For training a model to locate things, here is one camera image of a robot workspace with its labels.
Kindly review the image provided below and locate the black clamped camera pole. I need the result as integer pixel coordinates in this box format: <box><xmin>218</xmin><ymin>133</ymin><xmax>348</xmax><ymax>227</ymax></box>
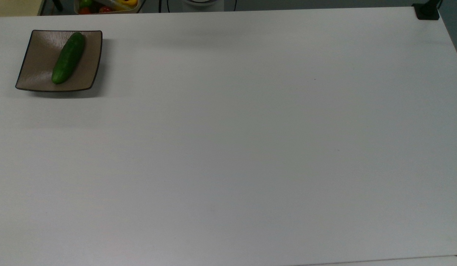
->
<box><xmin>412</xmin><ymin>0</ymin><xmax>442</xmax><ymax>20</ymax></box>

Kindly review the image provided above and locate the yellow toy bell pepper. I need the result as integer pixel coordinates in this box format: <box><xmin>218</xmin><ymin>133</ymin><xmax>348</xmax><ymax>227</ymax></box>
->
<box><xmin>114</xmin><ymin>0</ymin><xmax>139</xmax><ymax>10</ymax></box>

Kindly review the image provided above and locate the green cucumber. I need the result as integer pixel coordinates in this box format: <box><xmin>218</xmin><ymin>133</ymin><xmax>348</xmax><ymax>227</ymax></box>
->
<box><xmin>52</xmin><ymin>32</ymin><xmax>85</xmax><ymax>85</ymax></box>

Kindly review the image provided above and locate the brown square ceramic plate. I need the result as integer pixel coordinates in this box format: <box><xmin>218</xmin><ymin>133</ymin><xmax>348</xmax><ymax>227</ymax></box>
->
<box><xmin>15</xmin><ymin>30</ymin><xmax>103</xmax><ymax>92</ymax></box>

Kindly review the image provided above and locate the vegetable storage basket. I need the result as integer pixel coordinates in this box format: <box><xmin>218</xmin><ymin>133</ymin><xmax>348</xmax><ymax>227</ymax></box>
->
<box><xmin>74</xmin><ymin>0</ymin><xmax>141</xmax><ymax>15</ymax></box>

